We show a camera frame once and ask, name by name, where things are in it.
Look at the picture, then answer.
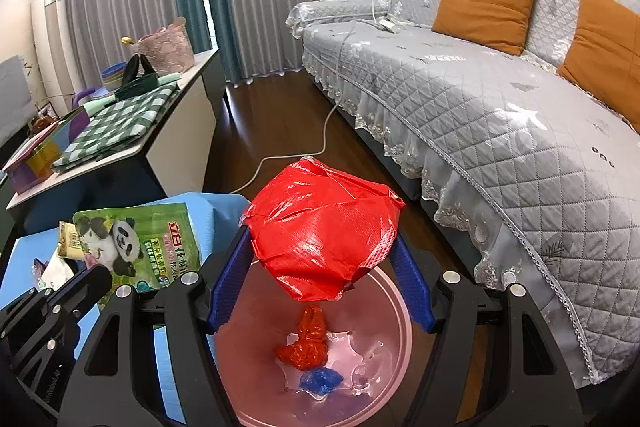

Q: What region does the small dark red wrapper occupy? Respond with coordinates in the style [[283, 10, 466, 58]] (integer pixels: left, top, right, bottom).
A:
[[31, 258, 51, 288]]

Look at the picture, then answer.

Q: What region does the mint green folded cloth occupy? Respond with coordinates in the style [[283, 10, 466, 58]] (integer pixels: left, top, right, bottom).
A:
[[82, 74, 180, 118]]

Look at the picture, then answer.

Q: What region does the white tissue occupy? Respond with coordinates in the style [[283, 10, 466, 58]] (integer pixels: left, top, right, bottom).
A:
[[40, 254, 76, 292]]

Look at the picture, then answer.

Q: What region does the dark green bag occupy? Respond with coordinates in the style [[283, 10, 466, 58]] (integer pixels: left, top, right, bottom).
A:
[[115, 55, 162, 101]]

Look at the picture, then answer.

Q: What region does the small yellow carton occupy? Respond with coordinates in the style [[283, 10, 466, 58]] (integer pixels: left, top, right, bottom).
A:
[[56, 221, 88, 260]]

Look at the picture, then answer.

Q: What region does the grey quilted sofa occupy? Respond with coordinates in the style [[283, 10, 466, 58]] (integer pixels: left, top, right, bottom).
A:
[[286, 0, 640, 400]]

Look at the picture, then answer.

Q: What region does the grey panel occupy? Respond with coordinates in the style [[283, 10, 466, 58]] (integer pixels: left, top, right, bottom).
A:
[[0, 55, 38, 148]]

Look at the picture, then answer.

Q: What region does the pink woven basket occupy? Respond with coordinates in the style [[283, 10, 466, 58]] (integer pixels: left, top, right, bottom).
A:
[[131, 17, 196, 75]]

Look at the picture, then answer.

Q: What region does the pink plastic bin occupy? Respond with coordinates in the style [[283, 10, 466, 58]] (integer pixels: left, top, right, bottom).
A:
[[212, 259, 413, 427]]

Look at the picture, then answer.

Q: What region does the red plastic bag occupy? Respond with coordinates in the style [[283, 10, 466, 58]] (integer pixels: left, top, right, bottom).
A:
[[240, 158, 407, 304]]

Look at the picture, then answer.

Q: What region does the blue table cover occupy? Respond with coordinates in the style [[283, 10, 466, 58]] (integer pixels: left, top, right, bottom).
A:
[[0, 191, 251, 427]]

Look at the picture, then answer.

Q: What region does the crumpled blue wrapper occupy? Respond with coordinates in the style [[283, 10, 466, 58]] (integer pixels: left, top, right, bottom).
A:
[[299, 368, 345, 393]]

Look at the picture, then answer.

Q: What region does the green panda print packet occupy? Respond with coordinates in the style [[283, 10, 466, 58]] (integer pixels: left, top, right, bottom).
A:
[[72, 203, 203, 295]]

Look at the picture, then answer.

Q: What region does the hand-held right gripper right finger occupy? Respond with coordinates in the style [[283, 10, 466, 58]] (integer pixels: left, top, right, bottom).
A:
[[387, 237, 586, 427]]

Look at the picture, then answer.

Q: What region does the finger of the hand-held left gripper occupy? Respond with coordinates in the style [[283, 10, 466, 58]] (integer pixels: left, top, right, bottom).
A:
[[47, 264, 113, 323]]

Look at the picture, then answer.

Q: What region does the white standing air conditioner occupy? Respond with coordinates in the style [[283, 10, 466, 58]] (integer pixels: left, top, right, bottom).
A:
[[31, 0, 83, 118]]

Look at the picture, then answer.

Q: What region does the orange cushion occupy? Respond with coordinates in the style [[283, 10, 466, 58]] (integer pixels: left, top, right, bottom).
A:
[[431, 0, 538, 56], [556, 0, 640, 132]]

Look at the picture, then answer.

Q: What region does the white desk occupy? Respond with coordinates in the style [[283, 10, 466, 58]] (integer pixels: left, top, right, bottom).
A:
[[5, 48, 228, 220]]

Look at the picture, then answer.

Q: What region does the crumpled red wrapper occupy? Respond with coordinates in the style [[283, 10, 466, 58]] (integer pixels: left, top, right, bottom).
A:
[[275, 305, 331, 371]]

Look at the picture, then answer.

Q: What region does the white power cable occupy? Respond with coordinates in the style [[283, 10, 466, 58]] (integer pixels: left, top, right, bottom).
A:
[[227, 0, 396, 195]]

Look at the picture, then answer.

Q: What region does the stack of pastel bowls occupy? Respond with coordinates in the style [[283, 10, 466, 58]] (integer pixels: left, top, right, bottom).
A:
[[101, 63, 128, 94]]

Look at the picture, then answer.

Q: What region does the purple storage box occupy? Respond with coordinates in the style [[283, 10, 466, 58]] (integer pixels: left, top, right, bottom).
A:
[[2, 107, 93, 195]]

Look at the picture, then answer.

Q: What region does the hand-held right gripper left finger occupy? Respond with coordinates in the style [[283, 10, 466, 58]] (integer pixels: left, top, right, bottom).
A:
[[56, 224, 251, 427]]

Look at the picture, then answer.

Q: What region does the green checked cloth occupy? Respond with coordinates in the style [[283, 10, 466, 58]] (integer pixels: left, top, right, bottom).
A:
[[50, 82, 181, 174]]

